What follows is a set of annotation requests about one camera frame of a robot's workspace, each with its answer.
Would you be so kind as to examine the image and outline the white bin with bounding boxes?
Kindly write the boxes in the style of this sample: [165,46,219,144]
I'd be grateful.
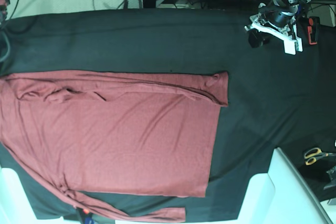
[237,148,334,224]
[0,166,64,224]

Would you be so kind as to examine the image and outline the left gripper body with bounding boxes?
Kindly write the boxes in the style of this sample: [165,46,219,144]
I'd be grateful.
[245,3,303,55]

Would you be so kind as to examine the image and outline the black table cloth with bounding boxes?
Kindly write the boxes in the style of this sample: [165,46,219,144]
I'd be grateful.
[1,9,335,222]

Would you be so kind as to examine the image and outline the yellow-handled scissors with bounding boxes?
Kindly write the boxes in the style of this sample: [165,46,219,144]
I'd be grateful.
[303,147,335,166]

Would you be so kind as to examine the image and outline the orange black clamp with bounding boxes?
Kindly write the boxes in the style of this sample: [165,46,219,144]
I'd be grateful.
[307,16,320,45]

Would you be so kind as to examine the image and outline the orange blue clamp bottom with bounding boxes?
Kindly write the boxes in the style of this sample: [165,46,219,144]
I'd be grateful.
[76,208,96,224]

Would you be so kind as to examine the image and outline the white bin left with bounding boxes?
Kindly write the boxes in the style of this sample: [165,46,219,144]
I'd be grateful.
[0,166,64,224]

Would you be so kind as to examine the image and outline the white bin right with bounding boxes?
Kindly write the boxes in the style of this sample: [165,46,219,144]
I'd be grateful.
[237,148,334,224]

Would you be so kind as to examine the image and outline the red long-sleeve shirt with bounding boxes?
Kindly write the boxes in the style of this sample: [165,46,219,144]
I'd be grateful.
[1,70,228,221]

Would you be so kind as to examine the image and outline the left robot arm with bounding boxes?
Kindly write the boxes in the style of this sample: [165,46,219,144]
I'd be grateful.
[245,0,312,55]

